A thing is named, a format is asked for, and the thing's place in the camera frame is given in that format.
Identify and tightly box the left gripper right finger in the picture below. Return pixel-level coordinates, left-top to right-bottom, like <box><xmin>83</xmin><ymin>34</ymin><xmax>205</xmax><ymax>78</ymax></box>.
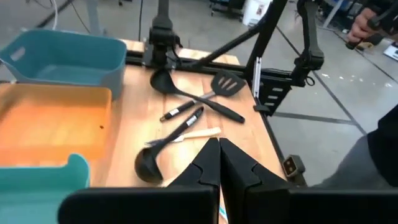
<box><xmin>220</xmin><ymin>138</ymin><xmax>398</xmax><ymax>224</ymax></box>

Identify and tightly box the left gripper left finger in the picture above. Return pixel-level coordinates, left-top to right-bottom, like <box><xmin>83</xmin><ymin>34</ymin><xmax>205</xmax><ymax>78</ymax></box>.
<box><xmin>57</xmin><ymin>138</ymin><xmax>222</xmax><ymax>224</ymax></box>

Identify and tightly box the black ladle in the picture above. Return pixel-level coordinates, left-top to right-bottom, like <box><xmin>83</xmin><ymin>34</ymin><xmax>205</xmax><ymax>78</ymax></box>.
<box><xmin>134</xmin><ymin>106</ymin><xmax>205</xmax><ymax>184</ymax></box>

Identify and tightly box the cream-handled table knife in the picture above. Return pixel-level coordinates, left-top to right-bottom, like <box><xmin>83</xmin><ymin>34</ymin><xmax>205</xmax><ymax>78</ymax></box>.
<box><xmin>145</xmin><ymin>126</ymin><xmax>222</xmax><ymax>147</ymax></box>

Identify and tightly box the black slotted spatula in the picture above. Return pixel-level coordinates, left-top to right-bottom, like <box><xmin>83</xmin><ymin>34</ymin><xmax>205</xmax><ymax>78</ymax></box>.
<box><xmin>159</xmin><ymin>70</ymin><xmax>247</xmax><ymax>123</ymax></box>

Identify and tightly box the black serving spoon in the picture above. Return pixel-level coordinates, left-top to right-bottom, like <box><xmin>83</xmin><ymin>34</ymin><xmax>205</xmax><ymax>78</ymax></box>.
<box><xmin>150</xmin><ymin>68</ymin><xmax>246</xmax><ymax>124</ymax></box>

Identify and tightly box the grey connector box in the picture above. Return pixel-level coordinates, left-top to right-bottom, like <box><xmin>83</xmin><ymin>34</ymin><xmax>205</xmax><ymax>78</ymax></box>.
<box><xmin>282</xmin><ymin>154</ymin><xmax>307</xmax><ymax>187</ymax></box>

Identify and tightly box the person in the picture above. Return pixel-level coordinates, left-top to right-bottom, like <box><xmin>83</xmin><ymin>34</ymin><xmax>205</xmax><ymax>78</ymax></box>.
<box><xmin>313</xmin><ymin>104</ymin><xmax>398</xmax><ymax>190</ymax></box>

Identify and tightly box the orange plastic tray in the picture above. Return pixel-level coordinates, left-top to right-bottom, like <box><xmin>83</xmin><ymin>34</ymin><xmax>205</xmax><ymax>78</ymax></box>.
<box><xmin>0</xmin><ymin>83</ymin><xmax>113</xmax><ymax>167</ymax></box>

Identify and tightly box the teal plastic bin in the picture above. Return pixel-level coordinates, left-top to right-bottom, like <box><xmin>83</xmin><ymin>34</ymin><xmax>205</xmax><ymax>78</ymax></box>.
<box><xmin>0</xmin><ymin>153</ymin><xmax>91</xmax><ymax>224</ymax></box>

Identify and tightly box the white trash bin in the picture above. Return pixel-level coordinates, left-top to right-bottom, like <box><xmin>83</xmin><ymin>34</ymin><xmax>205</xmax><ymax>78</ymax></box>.
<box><xmin>242</xmin><ymin>0</ymin><xmax>273</xmax><ymax>27</ymax></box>

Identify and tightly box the blue plastic bin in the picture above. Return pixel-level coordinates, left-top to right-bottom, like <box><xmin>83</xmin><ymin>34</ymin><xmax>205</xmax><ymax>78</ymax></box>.
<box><xmin>0</xmin><ymin>28</ymin><xmax>127</xmax><ymax>101</ymax></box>

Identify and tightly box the person's hand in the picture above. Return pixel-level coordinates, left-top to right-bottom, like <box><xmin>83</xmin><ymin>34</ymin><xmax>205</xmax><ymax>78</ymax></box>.
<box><xmin>346</xmin><ymin>7</ymin><xmax>379</xmax><ymax>44</ymax></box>

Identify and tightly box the grey table leg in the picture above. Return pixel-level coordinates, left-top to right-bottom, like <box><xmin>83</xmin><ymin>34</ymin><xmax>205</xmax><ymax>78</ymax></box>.
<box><xmin>85</xmin><ymin>0</ymin><xmax>103</xmax><ymax>35</ymax></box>

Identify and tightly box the white metal bracket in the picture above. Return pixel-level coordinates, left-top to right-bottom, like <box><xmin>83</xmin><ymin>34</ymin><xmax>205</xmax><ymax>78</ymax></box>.
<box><xmin>251</xmin><ymin>56</ymin><xmax>262</xmax><ymax>99</ymax></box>

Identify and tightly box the black diagonal frame brace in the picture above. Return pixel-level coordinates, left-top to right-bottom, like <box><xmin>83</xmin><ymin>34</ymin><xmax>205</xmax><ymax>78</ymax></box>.
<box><xmin>189</xmin><ymin>23</ymin><xmax>265</xmax><ymax>70</ymax></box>

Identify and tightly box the black frame post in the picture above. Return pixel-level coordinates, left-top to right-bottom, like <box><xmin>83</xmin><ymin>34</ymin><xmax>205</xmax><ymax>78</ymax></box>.
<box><xmin>244</xmin><ymin>0</ymin><xmax>290</xmax><ymax>82</ymax></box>

